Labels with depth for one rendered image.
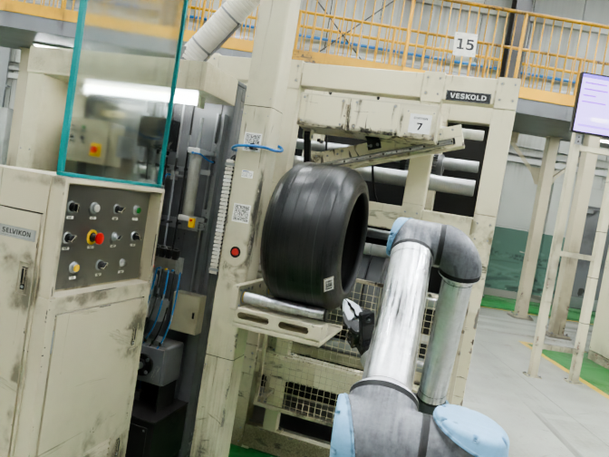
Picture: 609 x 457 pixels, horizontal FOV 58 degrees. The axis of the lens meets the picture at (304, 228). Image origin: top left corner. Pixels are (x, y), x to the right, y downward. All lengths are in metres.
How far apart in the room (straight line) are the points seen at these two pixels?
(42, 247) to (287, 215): 0.80
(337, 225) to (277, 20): 0.88
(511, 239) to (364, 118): 9.72
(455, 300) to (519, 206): 10.50
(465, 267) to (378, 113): 1.04
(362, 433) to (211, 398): 1.36
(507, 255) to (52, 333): 10.72
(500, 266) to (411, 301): 10.61
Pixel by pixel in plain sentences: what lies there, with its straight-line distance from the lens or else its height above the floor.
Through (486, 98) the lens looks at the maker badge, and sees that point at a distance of 2.70.
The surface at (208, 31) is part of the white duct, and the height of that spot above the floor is 2.02.
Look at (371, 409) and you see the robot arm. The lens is 1.16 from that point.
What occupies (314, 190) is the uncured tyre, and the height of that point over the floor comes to 1.35.
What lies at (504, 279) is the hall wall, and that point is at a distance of 12.02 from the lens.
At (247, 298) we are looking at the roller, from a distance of 2.18.
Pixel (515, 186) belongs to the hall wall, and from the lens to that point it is 12.05.
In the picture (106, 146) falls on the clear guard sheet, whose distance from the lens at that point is 1.97.
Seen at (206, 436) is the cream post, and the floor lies 0.28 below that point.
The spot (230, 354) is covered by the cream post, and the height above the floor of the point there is 0.64.
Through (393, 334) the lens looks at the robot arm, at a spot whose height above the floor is 1.05.
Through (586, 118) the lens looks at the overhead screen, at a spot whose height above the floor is 2.46.
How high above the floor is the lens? 1.32
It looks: 3 degrees down
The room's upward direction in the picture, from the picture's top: 9 degrees clockwise
